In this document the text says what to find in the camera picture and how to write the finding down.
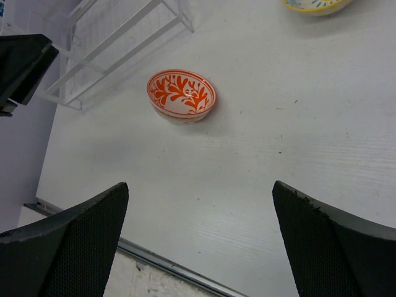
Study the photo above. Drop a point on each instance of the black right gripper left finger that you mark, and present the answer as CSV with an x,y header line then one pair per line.
x,y
67,254

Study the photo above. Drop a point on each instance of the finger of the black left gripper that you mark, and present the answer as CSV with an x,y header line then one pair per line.
x,y
25,60

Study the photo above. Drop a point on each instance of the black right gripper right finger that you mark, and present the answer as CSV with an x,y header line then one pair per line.
x,y
332,252

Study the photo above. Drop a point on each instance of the orange floral bowl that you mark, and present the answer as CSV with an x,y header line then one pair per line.
x,y
180,96

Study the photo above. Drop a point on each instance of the yellow teal patterned bowl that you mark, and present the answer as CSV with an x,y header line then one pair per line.
x,y
316,7

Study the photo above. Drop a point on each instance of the clear acrylic dish rack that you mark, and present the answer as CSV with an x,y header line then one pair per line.
x,y
93,38

